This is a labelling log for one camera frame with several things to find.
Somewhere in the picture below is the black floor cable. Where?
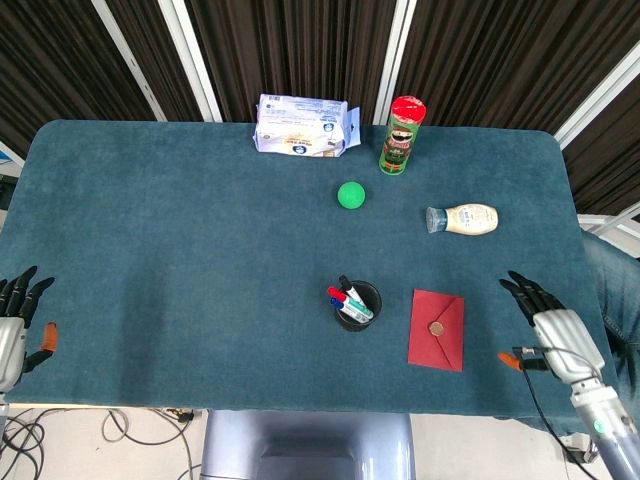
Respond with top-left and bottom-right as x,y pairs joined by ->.
0,408 -> 56,480

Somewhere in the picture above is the mayonnaise bottle clear cap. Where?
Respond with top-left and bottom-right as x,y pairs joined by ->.
425,202 -> 500,235

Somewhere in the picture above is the white metal side frame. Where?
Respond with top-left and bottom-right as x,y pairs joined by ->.
577,205 -> 640,251

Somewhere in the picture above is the blue table cloth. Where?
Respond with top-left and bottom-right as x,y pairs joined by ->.
2,118 -> 620,437

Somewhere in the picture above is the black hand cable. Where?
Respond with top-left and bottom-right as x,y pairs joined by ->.
513,344 -> 601,474

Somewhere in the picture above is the black pen cup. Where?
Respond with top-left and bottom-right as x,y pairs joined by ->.
335,280 -> 384,334

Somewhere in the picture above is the white marker with black cap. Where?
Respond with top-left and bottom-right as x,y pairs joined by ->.
338,274 -> 375,321

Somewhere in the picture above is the green ball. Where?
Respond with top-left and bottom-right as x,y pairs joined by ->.
336,180 -> 368,210

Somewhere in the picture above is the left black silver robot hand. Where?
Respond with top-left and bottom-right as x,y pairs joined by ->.
0,265 -> 59,394

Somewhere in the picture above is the green Pringles can red lid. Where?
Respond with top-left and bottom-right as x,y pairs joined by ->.
378,95 -> 428,177

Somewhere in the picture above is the white tissue pack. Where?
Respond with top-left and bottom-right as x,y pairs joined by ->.
253,93 -> 363,158

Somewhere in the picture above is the grey floor cable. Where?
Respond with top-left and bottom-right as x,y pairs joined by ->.
101,408 -> 202,480

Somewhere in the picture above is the red envelope gold seal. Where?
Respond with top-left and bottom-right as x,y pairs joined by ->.
407,288 -> 466,373

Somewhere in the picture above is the dark brown pleated curtain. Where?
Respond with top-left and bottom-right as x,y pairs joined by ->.
0,0 -> 640,216

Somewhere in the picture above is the white metal frame post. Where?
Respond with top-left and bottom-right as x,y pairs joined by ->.
158,0 -> 224,123
372,0 -> 418,126
91,0 -> 168,123
553,48 -> 640,150

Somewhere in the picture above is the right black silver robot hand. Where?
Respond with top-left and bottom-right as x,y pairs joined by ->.
498,270 -> 607,386

